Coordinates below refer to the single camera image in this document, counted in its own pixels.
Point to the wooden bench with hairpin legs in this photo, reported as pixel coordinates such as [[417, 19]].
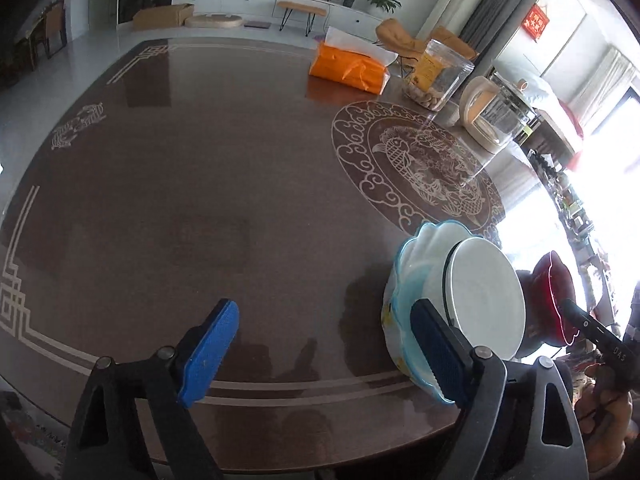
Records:
[[301, 9]]

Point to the white television cabinet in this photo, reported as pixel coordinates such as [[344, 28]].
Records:
[[225, 0]]

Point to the orange tissue pack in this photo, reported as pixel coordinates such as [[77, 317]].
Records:
[[350, 67]]

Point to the white sheer curtain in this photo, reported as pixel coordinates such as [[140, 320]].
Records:
[[607, 90]]

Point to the clear plastic snack jar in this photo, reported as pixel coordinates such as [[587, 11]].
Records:
[[440, 77]]

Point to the person's right hand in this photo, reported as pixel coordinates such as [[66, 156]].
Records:
[[615, 430]]

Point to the blue and white scalloped plate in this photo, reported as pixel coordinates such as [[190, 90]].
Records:
[[412, 280]]

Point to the red cloth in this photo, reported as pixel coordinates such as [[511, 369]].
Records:
[[572, 130]]

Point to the wooden dining chair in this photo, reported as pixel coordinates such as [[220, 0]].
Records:
[[47, 32]]

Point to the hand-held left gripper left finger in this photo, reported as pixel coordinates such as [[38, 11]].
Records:
[[207, 355]]

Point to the white pillow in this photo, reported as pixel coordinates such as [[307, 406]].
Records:
[[542, 92]]

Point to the tray of bottles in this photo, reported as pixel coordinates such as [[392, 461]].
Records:
[[565, 195]]

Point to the white ribbed bowl dark rim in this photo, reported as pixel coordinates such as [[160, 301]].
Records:
[[487, 300]]

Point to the dark flat floor scale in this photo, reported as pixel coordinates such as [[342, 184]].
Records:
[[256, 24]]

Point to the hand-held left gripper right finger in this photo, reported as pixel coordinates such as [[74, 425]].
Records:
[[440, 350]]

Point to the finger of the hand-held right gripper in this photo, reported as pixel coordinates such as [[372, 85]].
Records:
[[580, 316]]

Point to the round beige floor cushion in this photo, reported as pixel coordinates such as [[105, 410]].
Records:
[[214, 21]]

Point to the grey curtain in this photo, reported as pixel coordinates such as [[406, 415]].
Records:
[[505, 5]]

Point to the red wall hanging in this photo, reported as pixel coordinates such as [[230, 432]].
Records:
[[535, 22]]

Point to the cardboard box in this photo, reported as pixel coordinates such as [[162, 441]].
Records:
[[162, 16]]

